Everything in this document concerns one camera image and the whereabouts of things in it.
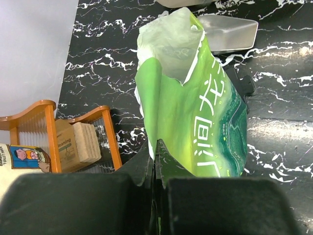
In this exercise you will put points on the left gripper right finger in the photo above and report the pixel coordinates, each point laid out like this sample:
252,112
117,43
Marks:
218,206

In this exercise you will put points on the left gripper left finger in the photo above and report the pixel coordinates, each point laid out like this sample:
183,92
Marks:
118,203

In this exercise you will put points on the green litter bag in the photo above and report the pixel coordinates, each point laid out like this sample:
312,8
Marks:
186,98

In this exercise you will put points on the black bag clip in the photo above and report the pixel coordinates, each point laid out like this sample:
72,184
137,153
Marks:
244,86

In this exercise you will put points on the grey metal scoop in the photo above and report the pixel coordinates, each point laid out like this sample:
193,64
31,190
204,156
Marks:
228,34

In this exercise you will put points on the yellow litter box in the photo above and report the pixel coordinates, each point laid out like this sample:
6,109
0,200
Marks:
183,3

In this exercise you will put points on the beige sponge pack right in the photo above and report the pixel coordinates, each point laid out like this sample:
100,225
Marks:
77,144

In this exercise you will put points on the orange wooden shelf rack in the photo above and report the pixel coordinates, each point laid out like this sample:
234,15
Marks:
35,126

